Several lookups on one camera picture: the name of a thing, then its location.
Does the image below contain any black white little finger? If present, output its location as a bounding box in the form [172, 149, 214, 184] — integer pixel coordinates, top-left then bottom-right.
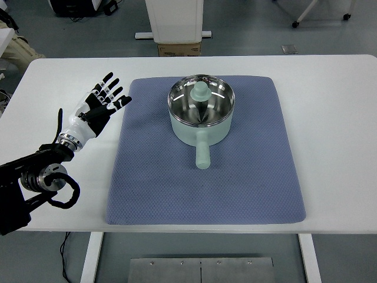
[91, 83, 102, 95]

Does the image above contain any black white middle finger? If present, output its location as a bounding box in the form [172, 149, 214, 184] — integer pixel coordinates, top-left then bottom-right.
[99, 78, 120, 99]

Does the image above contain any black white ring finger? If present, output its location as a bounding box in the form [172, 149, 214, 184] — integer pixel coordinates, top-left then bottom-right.
[99, 72, 113, 90]

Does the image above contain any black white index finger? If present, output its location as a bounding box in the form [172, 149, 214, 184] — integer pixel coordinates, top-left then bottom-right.
[106, 87, 123, 104]

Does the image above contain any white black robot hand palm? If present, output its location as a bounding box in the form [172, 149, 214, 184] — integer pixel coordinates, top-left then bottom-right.
[58, 91, 104, 152]

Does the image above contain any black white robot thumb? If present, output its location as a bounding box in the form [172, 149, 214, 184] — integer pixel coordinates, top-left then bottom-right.
[78, 96, 132, 121]

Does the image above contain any green pot with handle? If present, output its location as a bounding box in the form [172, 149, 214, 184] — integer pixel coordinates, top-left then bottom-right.
[169, 112, 233, 169]

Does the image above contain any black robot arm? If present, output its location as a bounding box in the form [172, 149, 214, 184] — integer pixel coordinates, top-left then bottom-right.
[1, 73, 132, 235]

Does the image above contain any person in beige trousers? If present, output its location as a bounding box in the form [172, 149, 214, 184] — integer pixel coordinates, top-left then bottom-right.
[1, 9, 46, 74]

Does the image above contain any black equipment on floor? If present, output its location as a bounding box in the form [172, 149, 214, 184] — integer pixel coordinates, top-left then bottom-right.
[48, 0, 119, 18]

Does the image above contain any glass lid green knob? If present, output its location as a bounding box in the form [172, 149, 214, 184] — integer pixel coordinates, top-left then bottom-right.
[168, 74, 235, 127]

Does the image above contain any brown cardboard box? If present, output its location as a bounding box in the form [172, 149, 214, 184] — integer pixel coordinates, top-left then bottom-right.
[157, 42, 201, 57]

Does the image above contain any white side table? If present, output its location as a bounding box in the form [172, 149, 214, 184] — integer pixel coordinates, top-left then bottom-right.
[0, 28, 15, 56]

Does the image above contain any white table leg left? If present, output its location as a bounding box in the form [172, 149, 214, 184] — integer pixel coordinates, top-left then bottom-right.
[80, 232, 104, 283]

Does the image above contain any white table leg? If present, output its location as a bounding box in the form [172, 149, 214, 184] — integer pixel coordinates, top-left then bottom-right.
[298, 233, 322, 283]
[80, 232, 104, 283]

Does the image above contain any blue quilted mat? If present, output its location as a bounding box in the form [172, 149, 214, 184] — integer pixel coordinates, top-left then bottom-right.
[106, 76, 306, 225]

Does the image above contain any grey floor socket plate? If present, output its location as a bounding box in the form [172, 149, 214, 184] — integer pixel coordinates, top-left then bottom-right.
[281, 44, 299, 55]

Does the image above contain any metal floor plate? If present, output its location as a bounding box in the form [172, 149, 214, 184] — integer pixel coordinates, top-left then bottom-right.
[128, 258, 276, 282]

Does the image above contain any white table leg right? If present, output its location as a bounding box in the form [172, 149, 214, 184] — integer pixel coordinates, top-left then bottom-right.
[298, 233, 322, 283]

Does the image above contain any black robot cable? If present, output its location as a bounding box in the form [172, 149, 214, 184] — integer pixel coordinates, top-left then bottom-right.
[47, 108, 81, 210]

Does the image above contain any white pedestal stand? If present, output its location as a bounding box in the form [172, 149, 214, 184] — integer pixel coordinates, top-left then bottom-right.
[135, 0, 212, 44]

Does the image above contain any black floor cable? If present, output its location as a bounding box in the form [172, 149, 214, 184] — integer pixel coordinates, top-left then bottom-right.
[59, 232, 72, 283]

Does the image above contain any white wheeled cart frame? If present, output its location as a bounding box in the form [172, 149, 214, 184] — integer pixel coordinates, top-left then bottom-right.
[291, 1, 356, 29]

